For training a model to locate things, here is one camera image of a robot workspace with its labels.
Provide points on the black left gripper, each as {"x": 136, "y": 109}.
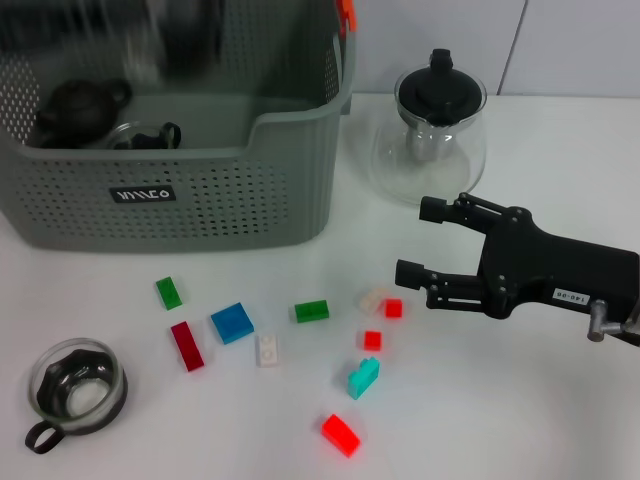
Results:
{"x": 187, "y": 35}

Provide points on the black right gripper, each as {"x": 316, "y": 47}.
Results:
{"x": 550, "y": 265}

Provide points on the grey perforated storage bin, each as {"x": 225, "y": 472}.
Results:
{"x": 200, "y": 200}

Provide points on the clear glass teapot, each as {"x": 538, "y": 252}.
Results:
{"x": 430, "y": 175}

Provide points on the small red toy brick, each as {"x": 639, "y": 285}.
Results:
{"x": 393, "y": 308}
{"x": 372, "y": 341}

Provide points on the white translucent toy brick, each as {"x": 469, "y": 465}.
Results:
{"x": 371, "y": 301}
{"x": 267, "y": 350}

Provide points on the dark clay teapot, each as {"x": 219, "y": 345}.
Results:
{"x": 80, "y": 112}

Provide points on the teal toy brick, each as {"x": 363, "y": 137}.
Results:
{"x": 362, "y": 380}

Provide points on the black teapot lid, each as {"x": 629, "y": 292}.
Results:
{"x": 440, "y": 90}

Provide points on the green translucent toy brick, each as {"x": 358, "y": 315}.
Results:
{"x": 169, "y": 294}
{"x": 310, "y": 312}

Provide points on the bright red sloped toy brick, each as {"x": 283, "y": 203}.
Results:
{"x": 340, "y": 435}

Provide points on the blue square toy brick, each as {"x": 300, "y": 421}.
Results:
{"x": 232, "y": 324}

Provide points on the long dark red toy brick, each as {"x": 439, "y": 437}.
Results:
{"x": 187, "y": 347}

